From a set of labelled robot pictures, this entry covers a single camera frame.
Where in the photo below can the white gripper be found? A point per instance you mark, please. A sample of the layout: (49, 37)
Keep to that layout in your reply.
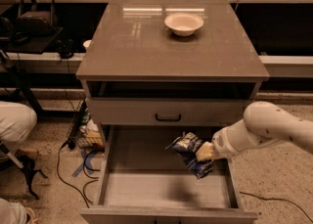
(222, 145)

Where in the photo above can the blue chip bag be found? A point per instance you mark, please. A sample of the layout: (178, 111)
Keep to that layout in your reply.
(186, 147)

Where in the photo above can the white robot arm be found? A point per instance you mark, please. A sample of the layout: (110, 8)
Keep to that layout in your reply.
(262, 125)

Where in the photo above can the open bottom drawer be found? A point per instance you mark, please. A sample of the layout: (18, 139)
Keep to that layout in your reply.
(143, 182)

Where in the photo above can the grey drawer cabinet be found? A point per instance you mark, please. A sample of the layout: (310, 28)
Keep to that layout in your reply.
(134, 55)

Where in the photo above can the closed upper drawer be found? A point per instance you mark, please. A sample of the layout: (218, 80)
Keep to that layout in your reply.
(199, 112)

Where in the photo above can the black bag on shelf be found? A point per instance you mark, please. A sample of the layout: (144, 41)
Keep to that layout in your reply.
(34, 22)

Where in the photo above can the blue tape cross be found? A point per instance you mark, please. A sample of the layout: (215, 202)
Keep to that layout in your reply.
(86, 164)

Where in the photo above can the black stool leg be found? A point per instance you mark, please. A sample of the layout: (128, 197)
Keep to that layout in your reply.
(25, 165)

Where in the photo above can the person's leg in white trousers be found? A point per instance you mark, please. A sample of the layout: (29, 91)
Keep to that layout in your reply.
(16, 123)

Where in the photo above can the person's foot bottom left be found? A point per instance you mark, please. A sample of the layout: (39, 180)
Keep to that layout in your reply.
(16, 213)

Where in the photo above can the black side table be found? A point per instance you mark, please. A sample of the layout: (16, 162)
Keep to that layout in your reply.
(23, 43)

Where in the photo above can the black drawer handle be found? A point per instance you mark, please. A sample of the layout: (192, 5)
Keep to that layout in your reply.
(175, 118)

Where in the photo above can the wire basket with items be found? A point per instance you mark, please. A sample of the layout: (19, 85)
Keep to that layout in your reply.
(83, 133)

